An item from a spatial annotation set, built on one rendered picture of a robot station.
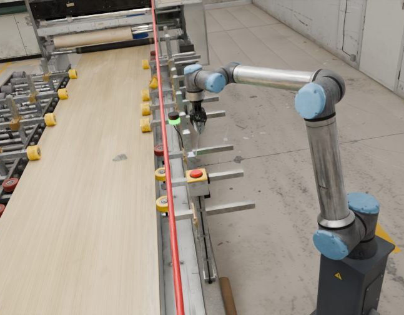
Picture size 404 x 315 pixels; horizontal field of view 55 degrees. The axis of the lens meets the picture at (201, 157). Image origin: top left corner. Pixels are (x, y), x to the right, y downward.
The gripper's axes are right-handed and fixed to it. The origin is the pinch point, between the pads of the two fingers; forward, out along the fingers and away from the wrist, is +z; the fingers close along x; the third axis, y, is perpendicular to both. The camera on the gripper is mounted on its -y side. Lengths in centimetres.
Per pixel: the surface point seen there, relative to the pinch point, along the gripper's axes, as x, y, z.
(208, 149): 4.4, -5.5, 15.2
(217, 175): 5.3, 19.5, 17.0
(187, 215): -13, 45, 20
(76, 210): -63, 39, 11
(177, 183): -16.0, 19.5, 17.8
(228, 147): 16.0, -5.5, 15.5
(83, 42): -93, -233, -2
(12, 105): -116, -64, -5
